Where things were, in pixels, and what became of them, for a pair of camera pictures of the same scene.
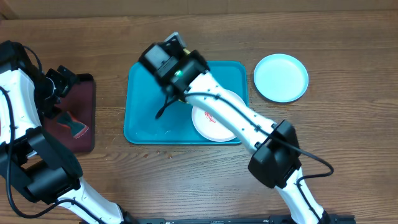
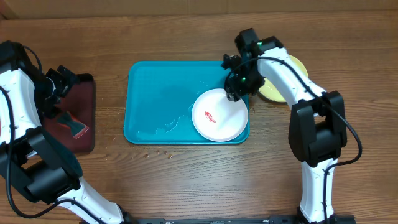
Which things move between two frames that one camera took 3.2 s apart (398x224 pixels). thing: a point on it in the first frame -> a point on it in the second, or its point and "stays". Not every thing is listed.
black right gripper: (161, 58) -> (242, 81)
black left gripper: (66, 78) stays
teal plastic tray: (143, 94) stays
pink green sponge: (77, 129) stays
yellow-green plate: (187, 51) -> (270, 91)
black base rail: (272, 219) stays
